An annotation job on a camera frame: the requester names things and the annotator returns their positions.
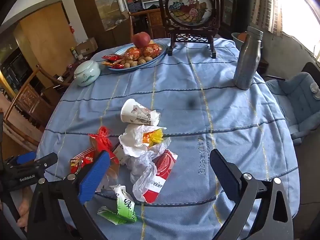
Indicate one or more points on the dark brown desk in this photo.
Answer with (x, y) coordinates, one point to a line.
(67, 70)

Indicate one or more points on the small white paper box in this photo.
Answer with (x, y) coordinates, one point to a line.
(119, 152)

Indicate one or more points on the clear plastic bag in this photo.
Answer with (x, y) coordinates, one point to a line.
(112, 173)

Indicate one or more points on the wooden armchair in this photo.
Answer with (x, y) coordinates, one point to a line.
(26, 97)

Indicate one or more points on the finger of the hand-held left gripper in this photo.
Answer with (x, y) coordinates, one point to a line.
(46, 163)
(25, 158)

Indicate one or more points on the red apple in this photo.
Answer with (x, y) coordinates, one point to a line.
(141, 40)

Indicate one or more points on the dark glass cabinet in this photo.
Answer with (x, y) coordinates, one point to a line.
(15, 65)

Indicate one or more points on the pile of walnuts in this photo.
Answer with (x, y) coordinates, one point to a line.
(141, 61)

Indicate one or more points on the brown glass cabinet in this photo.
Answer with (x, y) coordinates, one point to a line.
(85, 5)

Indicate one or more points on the steel bottle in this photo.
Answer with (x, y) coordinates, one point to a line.
(246, 62)

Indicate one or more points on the orange fruit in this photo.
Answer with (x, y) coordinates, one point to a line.
(242, 37)

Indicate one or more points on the red mesh net bag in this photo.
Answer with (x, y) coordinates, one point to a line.
(102, 138)

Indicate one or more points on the checked curtain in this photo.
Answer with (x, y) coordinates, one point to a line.
(267, 5)

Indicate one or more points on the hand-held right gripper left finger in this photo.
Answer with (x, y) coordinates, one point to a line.
(95, 177)

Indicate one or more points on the wooden door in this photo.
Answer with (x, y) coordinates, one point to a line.
(47, 30)

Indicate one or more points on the white plastic bag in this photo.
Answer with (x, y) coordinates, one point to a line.
(142, 170)

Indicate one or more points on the white tissue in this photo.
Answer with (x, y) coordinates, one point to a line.
(132, 140)

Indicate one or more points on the blue glass fruit plate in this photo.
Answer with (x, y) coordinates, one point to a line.
(162, 50)

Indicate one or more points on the green bottle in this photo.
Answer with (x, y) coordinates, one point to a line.
(73, 53)

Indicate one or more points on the framed embroidery on stand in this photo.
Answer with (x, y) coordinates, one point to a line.
(190, 7)

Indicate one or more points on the yellow plastic fringe piece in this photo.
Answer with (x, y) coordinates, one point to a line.
(155, 136)

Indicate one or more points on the person's left hand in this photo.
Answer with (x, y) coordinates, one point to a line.
(24, 205)

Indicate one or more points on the pale green ceramic jar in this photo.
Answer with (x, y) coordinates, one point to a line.
(86, 73)

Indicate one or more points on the red checked snack packet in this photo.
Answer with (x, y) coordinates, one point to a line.
(81, 162)

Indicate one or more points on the blue cushioned chair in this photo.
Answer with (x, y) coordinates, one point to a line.
(297, 97)

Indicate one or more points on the blue bowl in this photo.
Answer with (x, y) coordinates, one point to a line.
(236, 43)

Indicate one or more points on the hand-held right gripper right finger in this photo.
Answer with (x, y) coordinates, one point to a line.
(225, 175)

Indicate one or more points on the light blue striped tablecloth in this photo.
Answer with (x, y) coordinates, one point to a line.
(200, 105)

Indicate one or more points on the cardboard box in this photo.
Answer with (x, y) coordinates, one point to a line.
(86, 45)

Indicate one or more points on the crushed printed paper cup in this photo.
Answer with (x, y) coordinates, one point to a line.
(132, 111)

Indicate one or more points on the crushed green white carton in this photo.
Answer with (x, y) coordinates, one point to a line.
(125, 205)

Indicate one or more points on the red gold wrapped fruit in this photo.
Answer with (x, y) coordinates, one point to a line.
(151, 50)
(133, 54)

